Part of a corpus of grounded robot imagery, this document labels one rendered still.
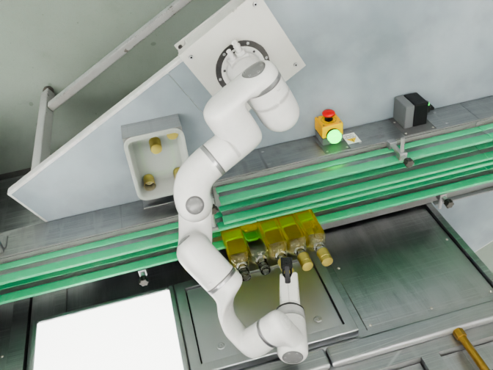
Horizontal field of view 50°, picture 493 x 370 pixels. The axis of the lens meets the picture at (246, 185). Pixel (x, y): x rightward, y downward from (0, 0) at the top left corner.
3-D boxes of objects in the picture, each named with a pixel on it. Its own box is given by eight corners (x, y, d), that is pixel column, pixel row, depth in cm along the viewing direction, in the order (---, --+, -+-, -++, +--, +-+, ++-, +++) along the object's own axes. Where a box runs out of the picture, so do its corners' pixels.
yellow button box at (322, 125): (314, 134, 175) (322, 146, 169) (313, 114, 171) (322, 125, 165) (334, 130, 176) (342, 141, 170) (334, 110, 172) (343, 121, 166)
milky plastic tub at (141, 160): (136, 186, 169) (139, 202, 162) (119, 125, 156) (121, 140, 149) (190, 174, 172) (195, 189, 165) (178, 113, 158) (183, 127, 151)
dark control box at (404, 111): (392, 117, 179) (403, 129, 172) (393, 95, 174) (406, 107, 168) (414, 111, 180) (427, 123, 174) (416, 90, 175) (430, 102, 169)
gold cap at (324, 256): (326, 255, 156) (331, 266, 152) (315, 256, 155) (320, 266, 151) (329, 247, 154) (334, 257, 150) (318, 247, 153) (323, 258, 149)
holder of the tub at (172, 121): (141, 198, 173) (143, 213, 167) (120, 125, 156) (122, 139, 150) (192, 186, 175) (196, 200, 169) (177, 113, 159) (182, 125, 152)
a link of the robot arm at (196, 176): (202, 146, 131) (156, 183, 131) (202, 142, 118) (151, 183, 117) (238, 189, 132) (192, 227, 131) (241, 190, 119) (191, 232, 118)
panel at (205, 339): (35, 326, 162) (26, 430, 135) (31, 320, 160) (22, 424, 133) (316, 254, 174) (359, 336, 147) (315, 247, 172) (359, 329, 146)
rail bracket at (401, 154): (383, 146, 169) (403, 169, 158) (384, 126, 165) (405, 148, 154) (395, 144, 170) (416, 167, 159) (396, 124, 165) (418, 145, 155)
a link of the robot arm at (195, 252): (259, 245, 122) (252, 238, 137) (195, 178, 120) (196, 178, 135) (206, 295, 121) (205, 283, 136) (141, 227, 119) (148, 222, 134)
